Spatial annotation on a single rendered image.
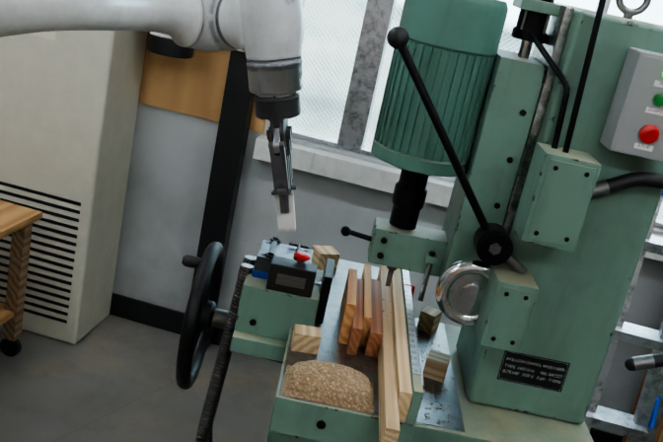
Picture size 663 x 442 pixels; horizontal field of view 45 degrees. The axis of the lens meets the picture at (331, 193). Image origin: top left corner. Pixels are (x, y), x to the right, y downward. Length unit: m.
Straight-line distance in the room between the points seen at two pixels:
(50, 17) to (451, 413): 0.93
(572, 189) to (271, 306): 0.54
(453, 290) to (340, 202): 1.51
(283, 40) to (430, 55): 0.25
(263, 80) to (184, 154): 1.73
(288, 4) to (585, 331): 0.76
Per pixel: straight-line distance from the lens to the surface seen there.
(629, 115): 1.34
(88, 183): 2.84
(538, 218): 1.33
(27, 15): 1.08
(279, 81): 1.29
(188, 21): 1.36
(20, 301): 2.90
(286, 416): 1.24
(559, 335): 1.51
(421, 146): 1.38
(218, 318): 1.59
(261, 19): 1.27
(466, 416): 1.51
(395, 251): 1.49
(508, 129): 1.41
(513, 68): 1.39
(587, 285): 1.48
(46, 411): 2.74
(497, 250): 1.36
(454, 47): 1.35
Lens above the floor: 1.54
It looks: 17 degrees down
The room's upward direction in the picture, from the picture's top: 12 degrees clockwise
